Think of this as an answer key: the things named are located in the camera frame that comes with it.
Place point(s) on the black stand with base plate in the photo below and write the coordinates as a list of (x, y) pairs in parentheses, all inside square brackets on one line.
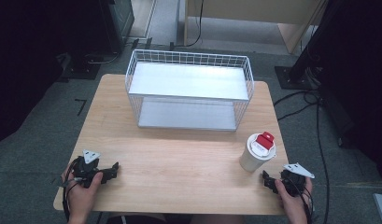
[(307, 59)]

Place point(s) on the black flat stand base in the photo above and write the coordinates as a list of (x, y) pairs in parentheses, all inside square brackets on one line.
[(81, 67)]

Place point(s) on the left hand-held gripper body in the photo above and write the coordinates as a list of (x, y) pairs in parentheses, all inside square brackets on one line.
[(86, 168)]

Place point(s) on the beige wooden cabinet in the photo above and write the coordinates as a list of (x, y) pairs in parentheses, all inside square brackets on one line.
[(257, 11)]

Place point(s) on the white cup with red lid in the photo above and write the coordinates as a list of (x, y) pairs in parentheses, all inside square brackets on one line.
[(257, 154)]

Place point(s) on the dark equipment cabinet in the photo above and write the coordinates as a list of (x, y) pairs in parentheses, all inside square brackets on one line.
[(121, 21)]

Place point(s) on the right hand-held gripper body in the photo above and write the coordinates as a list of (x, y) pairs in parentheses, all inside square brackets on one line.
[(294, 180)]

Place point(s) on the person's left hand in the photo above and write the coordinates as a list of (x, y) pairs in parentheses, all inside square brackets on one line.
[(82, 196)]

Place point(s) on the person's right hand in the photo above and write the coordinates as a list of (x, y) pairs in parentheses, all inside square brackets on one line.
[(293, 203)]

